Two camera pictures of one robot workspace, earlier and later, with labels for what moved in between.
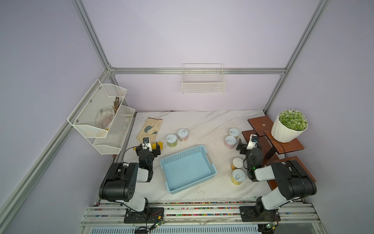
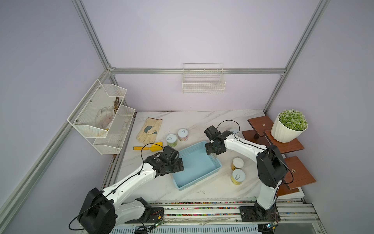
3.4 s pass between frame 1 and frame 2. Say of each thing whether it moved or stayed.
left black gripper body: moved
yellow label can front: stayed
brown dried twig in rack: stayed
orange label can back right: stayed
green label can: stayed
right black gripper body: moved
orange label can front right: stayed
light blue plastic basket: moved
